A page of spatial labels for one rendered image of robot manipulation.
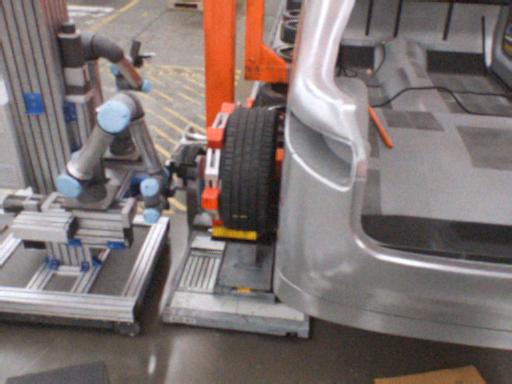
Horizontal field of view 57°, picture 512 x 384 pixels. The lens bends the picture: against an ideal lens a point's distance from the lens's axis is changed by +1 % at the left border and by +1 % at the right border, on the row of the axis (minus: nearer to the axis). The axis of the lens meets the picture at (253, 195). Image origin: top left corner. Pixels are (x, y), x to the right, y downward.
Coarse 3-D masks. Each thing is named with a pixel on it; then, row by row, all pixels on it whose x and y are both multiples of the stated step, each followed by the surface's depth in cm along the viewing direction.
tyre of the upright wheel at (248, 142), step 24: (240, 120) 230; (264, 120) 231; (240, 144) 222; (264, 144) 221; (240, 168) 221; (264, 168) 219; (240, 192) 224; (264, 192) 222; (240, 216) 231; (264, 216) 229
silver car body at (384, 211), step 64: (320, 0) 183; (384, 0) 428; (448, 0) 404; (320, 64) 145; (384, 64) 420; (448, 64) 427; (320, 128) 134; (384, 128) 257; (448, 128) 260; (320, 192) 140; (384, 192) 221; (448, 192) 221; (320, 256) 151; (384, 256) 143; (448, 256) 146; (384, 320) 164; (448, 320) 156
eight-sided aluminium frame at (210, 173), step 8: (216, 120) 240; (224, 120) 241; (224, 128) 234; (208, 152) 228; (208, 160) 227; (216, 160) 227; (208, 168) 226; (216, 168) 226; (208, 176) 226; (216, 176) 226; (208, 184) 229; (216, 184) 228; (216, 216) 256
